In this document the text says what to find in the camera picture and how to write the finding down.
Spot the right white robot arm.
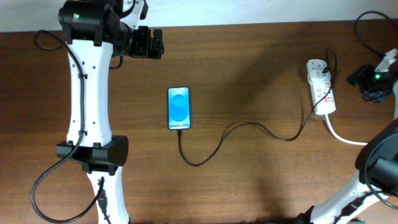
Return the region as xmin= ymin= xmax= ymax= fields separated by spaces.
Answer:
xmin=293 ymin=110 xmax=397 ymax=224

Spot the white power strip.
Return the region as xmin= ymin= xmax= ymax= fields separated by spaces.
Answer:
xmin=307 ymin=59 xmax=336 ymax=116

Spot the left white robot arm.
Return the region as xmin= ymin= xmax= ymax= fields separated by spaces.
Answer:
xmin=56 ymin=1 xmax=164 ymax=223

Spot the blue Galaxy smartphone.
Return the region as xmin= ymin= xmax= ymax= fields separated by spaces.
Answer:
xmin=167 ymin=86 xmax=191 ymax=130

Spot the black charger cable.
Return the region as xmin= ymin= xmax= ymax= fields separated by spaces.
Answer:
xmin=177 ymin=48 xmax=338 ymax=167

